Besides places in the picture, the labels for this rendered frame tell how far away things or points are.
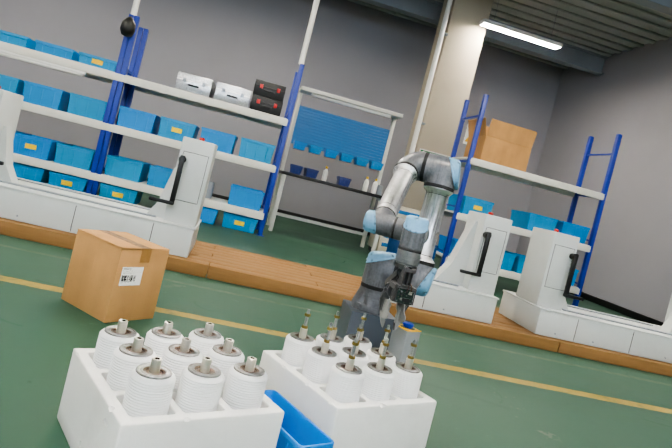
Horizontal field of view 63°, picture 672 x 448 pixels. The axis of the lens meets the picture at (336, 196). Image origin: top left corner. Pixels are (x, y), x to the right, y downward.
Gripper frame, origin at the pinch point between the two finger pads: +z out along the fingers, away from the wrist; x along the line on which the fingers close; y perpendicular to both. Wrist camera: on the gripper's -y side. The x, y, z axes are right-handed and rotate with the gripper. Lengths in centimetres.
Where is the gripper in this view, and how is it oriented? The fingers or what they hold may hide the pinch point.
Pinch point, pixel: (388, 323)
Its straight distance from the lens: 180.4
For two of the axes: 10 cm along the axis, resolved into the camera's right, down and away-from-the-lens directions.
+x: 9.5, 2.4, 2.0
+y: 1.9, 0.7, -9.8
